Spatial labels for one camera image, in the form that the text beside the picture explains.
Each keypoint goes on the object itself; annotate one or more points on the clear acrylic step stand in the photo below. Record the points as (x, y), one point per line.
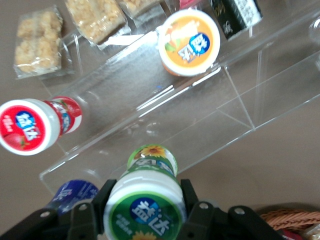
(130, 82)
(287, 82)

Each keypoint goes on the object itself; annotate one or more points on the black tissue pack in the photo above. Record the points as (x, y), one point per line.
(235, 17)

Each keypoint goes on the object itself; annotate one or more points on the red cookie box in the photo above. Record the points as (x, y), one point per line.
(292, 236)

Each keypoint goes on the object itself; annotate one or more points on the rice cracker snack pack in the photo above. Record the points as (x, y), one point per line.
(37, 45)
(97, 20)
(135, 6)

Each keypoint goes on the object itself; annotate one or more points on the orange gum bottle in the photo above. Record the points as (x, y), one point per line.
(190, 42)

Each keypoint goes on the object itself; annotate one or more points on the brown round wicker basket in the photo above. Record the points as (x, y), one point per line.
(290, 218)

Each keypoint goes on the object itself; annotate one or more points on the green gum bottle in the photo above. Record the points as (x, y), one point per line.
(145, 185)

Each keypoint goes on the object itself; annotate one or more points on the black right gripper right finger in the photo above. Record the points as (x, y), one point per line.
(207, 222)

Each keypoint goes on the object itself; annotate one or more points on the red gum bottle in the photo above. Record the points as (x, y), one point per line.
(25, 127)

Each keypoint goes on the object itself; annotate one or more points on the pink snack pack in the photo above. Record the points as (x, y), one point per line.
(187, 3)

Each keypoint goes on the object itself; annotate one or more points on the blue gum bottle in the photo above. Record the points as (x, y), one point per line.
(72, 192)

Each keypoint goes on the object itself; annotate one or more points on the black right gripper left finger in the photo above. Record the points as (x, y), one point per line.
(82, 222)

